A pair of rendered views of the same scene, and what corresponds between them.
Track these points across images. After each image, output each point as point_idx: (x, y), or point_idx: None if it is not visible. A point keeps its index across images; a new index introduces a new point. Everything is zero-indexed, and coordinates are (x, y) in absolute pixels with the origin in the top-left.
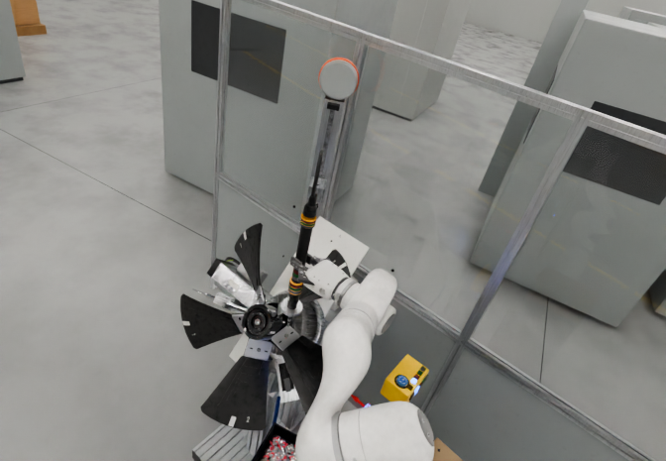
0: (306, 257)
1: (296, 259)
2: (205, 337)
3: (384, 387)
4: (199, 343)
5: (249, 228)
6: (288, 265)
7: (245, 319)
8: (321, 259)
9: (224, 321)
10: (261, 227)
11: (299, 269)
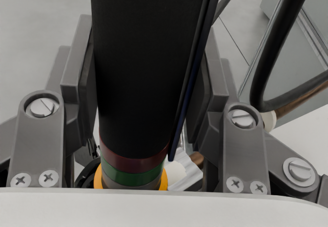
0: (161, 69)
1: (81, 41)
2: (82, 154)
3: None
4: (78, 156)
5: (218, 3)
6: (275, 130)
7: (85, 173)
8: (296, 171)
9: (91, 150)
10: None
11: (7, 123)
